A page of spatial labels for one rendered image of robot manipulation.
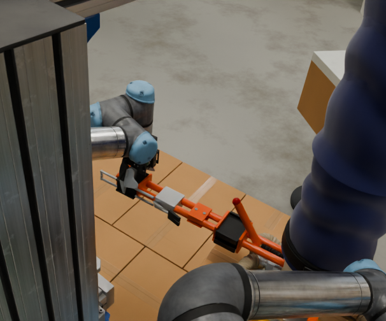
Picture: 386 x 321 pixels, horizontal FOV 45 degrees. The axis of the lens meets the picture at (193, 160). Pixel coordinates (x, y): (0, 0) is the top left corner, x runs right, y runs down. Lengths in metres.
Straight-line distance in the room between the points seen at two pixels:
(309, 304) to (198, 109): 3.30
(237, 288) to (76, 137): 0.33
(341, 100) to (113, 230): 1.48
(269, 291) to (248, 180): 2.65
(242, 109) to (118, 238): 2.22
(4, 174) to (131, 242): 1.73
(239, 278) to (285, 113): 3.51
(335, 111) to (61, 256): 0.60
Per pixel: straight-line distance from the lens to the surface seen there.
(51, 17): 0.44
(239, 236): 1.34
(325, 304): 0.82
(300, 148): 3.80
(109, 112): 1.18
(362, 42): 0.89
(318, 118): 2.85
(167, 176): 2.48
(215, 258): 1.46
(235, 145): 3.66
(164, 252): 2.13
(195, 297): 0.63
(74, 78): 0.45
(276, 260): 1.33
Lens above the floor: 2.20
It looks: 40 degrees down
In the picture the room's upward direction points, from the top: 8 degrees clockwise
